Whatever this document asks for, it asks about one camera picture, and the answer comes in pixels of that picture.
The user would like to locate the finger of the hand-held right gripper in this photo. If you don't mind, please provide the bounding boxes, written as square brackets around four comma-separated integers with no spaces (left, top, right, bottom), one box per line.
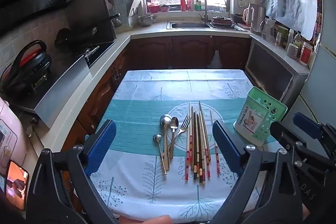
[270,121,303,165]
[293,112,336,144]

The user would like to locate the hanging plastic bag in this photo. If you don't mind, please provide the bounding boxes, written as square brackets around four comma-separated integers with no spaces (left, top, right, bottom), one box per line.
[209,49,224,70]

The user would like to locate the black glass gas stove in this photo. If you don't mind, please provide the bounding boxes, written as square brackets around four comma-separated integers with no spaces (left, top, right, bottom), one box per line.
[76,40,116,69]

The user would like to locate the oil bottle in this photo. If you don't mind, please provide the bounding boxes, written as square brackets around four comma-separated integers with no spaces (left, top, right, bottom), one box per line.
[293,31,303,50]

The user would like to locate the large steel spoon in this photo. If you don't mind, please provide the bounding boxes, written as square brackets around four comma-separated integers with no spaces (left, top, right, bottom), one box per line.
[160,114,171,171]

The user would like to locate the white bottle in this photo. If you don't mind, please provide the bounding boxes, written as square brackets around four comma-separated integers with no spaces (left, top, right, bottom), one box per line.
[287,29,295,49]

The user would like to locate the tree print tablecloth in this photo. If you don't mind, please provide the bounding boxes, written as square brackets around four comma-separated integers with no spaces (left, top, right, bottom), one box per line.
[89,69,289,222]

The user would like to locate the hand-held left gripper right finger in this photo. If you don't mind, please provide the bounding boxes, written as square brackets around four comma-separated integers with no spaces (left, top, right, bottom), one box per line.
[210,120,311,224]

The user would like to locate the steel bowl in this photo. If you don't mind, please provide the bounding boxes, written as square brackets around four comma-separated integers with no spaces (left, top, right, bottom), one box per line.
[138,14,154,27]

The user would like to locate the glass pitcher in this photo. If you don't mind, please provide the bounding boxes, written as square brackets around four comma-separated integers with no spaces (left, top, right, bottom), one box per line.
[260,18,277,42]

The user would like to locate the red basin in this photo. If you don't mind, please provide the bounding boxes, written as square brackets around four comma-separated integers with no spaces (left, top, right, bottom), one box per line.
[147,2,161,13]

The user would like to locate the grey mug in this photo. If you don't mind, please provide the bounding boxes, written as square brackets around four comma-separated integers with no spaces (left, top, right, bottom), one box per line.
[286,43,299,60]

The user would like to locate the medium steel spoon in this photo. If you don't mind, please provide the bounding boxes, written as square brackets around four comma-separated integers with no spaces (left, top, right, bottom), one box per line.
[169,117,180,159]

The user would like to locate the steel sink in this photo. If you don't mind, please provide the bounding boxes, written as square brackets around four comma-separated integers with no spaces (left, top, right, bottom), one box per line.
[166,20,211,30]

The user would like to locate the wooden lower cabinets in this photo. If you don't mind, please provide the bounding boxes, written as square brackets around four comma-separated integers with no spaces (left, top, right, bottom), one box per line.
[62,35,253,140]

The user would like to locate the black red pressure cooker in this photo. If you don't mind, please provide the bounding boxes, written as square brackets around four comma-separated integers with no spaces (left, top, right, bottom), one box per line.
[0,40,52,95]

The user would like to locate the steel electric kettle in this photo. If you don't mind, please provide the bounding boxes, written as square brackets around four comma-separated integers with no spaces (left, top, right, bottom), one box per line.
[243,3,266,35]

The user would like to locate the pink kitchen appliance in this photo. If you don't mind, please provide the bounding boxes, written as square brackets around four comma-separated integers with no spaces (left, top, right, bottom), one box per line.
[0,97,27,177]

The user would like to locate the small steel spoon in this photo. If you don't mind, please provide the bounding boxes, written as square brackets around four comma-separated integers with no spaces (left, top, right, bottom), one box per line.
[153,134,168,175]

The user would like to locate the stainless steel sheet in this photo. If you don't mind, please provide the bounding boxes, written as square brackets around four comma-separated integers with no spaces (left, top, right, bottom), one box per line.
[34,55,91,130]

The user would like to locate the row of chopsticks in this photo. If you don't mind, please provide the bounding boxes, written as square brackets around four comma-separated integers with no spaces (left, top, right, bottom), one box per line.
[185,101,221,182]

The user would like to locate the green utensil holder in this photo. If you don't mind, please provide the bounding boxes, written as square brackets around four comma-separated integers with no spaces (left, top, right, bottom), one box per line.
[233,86,288,147]

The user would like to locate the white cutting board rack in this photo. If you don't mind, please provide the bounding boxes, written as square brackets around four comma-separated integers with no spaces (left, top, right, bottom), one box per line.
[127,0,145,18]

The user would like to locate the green box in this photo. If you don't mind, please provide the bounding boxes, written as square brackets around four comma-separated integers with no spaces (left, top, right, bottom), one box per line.
[278,26,289,41]

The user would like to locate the grey side cabinet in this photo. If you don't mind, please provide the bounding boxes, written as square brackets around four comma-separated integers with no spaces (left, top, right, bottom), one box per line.
[245,34,311,109]

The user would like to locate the smartphone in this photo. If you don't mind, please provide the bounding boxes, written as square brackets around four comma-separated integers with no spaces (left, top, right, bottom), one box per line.
[5,160,29,211]

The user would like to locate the black frying pan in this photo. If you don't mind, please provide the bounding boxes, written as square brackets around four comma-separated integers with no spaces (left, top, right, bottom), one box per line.
[54,13,121,48]

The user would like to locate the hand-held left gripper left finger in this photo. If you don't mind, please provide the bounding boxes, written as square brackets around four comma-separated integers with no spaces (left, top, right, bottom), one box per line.
[26,120,118,224]

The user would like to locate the steel fork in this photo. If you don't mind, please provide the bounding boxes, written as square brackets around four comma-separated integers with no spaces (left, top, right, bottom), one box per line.
[171,115,192,152]

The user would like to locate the red pot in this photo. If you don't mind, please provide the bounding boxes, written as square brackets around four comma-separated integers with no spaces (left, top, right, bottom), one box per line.
[211,15,235,28]

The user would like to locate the steel faucet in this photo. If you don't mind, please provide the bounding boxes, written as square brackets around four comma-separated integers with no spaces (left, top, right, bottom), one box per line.
[196,0,210,23]

